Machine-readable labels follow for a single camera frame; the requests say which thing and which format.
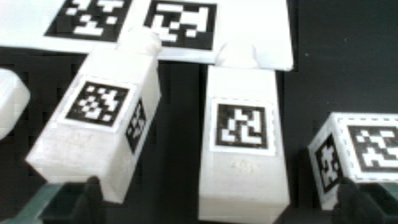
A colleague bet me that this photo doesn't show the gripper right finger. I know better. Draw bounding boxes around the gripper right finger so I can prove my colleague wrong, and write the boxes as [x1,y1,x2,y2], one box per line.
[333,178,398,224]

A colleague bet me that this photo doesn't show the white tagged cube left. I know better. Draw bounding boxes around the white tagged cube left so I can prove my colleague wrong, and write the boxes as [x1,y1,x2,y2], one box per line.
[308,112,398,210]

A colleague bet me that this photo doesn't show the white chair back frame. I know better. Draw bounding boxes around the white chair back frame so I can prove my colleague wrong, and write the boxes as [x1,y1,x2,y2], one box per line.
[0,69,31,140]

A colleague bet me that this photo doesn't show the white chair leg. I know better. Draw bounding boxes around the white chair leg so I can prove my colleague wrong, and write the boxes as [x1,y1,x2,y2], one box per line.
[27,27,162,203]
[200,43,290,224]

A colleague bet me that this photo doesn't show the white marker base sheet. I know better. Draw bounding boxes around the white marker base sheet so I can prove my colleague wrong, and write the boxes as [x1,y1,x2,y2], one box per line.
[0,0,294,71]

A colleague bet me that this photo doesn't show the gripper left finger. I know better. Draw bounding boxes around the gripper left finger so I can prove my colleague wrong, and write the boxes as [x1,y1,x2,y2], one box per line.
[11,177,106,224]

